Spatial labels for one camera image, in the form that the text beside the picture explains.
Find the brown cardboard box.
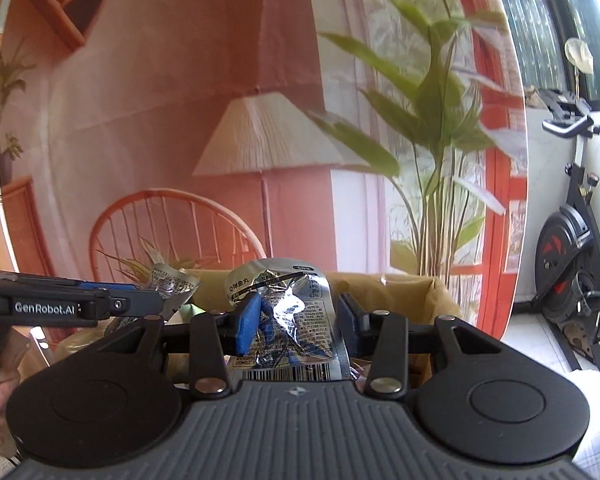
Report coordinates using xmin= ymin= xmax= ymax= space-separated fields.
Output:
xmin=55 ymin=270 xmax=460 ymax=387

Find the silver foil snack pack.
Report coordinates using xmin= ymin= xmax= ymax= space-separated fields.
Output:
xmin=225 ymin=258 xmax=351 ymax=382

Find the black exercise bike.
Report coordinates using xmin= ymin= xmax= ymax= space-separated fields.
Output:
xmin=529 ymin=37 xmax=600 ymax=396

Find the printed room backdrop cloth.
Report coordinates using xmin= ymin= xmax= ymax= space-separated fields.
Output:
xmin=0 ymin=0 xmax=527 ymax=337

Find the checkered bed sheet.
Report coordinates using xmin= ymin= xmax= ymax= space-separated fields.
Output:
xmin=567 ymin=370 xmax=600 ymax=479

